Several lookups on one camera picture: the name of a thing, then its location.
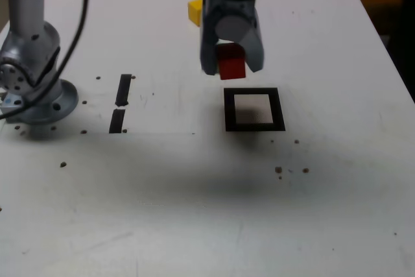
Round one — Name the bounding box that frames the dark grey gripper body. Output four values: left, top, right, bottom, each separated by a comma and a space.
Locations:
202, 0, 260, 29

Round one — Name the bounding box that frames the black tape strip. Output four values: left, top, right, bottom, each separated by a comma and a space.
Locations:
108, 73, 133, 134

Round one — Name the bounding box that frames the red cube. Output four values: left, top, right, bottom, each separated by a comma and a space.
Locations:
215, 42, 248, 80

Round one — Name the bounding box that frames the black tape square outline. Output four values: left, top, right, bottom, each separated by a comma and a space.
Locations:
223, 87, 286, 132

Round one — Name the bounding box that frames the yellow cube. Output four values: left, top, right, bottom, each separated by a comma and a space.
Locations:
187, 0, 204, 27

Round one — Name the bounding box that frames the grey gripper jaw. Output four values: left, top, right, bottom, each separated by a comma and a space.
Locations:
215, 12, 267, 74
200, 13, 222, 76

